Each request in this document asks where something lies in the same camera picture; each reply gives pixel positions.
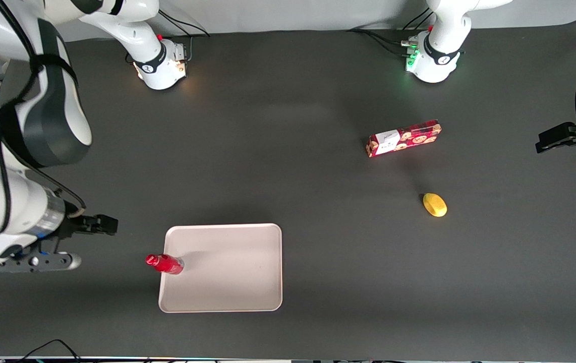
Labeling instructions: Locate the red cookie box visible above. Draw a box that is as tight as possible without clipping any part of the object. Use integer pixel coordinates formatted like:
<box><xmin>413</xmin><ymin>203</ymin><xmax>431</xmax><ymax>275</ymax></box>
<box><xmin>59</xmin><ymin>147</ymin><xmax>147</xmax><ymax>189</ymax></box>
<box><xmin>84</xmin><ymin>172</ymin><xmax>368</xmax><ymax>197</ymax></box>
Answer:
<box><xmin>366</xmin><ymin>119</ymin><xmax>442</xmax><ymax>158</ymax></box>

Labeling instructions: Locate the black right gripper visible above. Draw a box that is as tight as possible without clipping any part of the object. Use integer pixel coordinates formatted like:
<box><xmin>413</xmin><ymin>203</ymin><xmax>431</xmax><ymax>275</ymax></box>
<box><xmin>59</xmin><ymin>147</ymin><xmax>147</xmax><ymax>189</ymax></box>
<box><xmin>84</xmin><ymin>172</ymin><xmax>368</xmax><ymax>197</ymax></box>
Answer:
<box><xmin>36</xmin><ymin>202</ymin><xmax>119</xmax><ymax>258</ymax></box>

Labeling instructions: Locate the red coke bottle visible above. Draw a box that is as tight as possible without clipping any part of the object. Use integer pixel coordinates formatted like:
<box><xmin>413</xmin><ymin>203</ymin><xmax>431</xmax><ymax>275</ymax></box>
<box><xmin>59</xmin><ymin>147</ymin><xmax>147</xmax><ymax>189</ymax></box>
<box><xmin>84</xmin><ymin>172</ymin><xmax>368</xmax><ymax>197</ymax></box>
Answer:
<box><xmin>145</xmin><ymin>254</ymin><xmax>185</xmax><ymax>276</ymax></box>

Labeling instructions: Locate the beige rectangular tray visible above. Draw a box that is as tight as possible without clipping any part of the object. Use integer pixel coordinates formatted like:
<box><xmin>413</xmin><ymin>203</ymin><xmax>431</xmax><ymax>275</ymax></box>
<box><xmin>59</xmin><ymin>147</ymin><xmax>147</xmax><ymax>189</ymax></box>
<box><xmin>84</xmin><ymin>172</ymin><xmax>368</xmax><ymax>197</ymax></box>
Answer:
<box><xmin>158</xmin><ymin>223</ymin><xmax>283</xmax><ymax>314</ymax></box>

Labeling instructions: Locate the black cable at table edge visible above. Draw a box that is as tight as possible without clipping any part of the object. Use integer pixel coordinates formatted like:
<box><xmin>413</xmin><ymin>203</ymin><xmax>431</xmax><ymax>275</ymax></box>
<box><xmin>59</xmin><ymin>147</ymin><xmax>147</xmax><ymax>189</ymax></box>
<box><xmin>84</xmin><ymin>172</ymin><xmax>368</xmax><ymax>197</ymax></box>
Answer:
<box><xmin>18</xmin><ymin>339</ymin><xmax>83</xmax><ymax>363</ymax></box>

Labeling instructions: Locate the black base cable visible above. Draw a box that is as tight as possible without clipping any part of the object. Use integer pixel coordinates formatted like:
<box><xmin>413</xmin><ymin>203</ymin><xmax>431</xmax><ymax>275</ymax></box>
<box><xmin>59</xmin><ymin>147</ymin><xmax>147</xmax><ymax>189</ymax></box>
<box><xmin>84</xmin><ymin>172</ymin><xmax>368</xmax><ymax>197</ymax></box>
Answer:
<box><xmin>401</xmin><ymin>7</ymin><xmax>438</xmax><ymax>31</ymax></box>
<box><xmin>158</xmin><ymin>9</ymin><xmax>211</xmax><ymax>39</ymax></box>
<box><xmin>346</xmin><ymin>28</ymin><xmax>420</xmax><ymax>57</ymax></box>

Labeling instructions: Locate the dark grey table mat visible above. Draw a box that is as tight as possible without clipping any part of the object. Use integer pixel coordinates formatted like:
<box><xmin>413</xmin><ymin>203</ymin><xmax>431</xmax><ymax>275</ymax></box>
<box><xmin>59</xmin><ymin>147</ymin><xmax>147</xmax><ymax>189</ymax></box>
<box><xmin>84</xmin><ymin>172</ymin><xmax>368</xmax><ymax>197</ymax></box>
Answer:
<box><xmin>0</xmin><ymin>18</ymin><xmax>576</xmax><ymax>361</ymax></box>

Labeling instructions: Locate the yellow lemon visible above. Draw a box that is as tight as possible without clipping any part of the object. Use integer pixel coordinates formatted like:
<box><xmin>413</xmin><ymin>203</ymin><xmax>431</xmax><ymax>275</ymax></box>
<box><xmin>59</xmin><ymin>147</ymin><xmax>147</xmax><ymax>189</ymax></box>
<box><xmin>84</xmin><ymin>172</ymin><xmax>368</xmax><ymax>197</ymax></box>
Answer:
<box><xmin>422</xmin><ymin>192</ymin><xmax>448</xmax><ymax>218</ymax></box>

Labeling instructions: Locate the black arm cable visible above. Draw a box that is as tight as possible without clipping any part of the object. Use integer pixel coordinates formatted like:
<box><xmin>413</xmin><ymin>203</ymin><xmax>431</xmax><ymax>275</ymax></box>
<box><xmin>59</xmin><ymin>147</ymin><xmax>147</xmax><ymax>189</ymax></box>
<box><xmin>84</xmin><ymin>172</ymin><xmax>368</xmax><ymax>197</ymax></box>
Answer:
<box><xmin>0</xmin><ymin>0</ymin><xmax>88</xmax><ymax>232</ymax></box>

